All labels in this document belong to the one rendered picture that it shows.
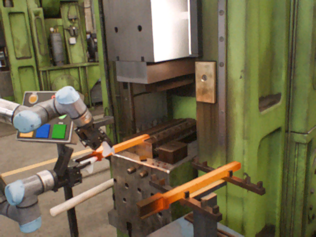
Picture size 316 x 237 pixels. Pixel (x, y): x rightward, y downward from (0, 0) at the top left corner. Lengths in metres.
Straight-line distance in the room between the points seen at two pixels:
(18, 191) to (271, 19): 1.27
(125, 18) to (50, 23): 5.04
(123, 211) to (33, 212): 0.62
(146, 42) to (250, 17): 0.43
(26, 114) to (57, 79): 5.19
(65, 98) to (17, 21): 5.15
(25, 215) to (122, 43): 0.81
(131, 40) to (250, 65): 0.52
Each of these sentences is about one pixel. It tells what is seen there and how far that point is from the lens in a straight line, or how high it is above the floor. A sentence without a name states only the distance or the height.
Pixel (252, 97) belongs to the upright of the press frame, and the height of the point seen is 1.21.
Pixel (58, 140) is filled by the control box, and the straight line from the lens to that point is 1.76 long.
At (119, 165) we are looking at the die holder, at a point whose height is 0.86.
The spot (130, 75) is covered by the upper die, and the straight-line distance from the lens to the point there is 1.47.
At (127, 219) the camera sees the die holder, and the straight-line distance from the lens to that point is 1.72.
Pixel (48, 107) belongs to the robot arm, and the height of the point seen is 1.24.
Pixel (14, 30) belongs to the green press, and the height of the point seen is 1.62.
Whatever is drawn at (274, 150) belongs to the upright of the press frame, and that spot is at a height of 0.87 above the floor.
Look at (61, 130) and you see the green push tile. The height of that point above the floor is 1.01.
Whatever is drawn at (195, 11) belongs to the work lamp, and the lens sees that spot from 1.35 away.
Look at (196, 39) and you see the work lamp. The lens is 1.35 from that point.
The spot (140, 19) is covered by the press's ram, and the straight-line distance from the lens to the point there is 1.40.
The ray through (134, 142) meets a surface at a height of 1.00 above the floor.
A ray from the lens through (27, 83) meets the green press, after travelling 6.33.
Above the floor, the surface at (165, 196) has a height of 1.02.
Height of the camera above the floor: 1.50
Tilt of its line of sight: 16 degrees down
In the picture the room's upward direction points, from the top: 3 degrees counter-clockwise
